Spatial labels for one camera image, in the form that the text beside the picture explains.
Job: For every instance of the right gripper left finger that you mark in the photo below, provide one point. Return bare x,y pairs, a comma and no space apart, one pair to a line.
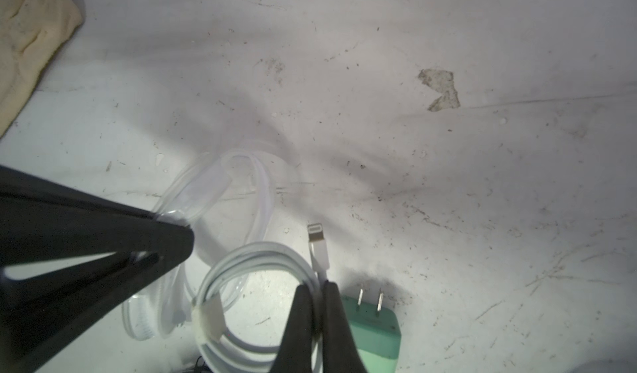
295,351

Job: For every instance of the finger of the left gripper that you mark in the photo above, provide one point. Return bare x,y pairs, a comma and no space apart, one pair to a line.
123,250

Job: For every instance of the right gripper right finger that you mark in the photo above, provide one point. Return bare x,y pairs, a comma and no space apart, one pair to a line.
340,354

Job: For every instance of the green charger plug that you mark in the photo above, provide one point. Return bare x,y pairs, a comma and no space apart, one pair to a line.
376,332

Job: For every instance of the clear round case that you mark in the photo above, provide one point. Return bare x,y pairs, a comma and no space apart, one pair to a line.
227,200

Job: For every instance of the beige leather glove table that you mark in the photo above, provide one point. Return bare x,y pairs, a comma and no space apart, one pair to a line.
31,33

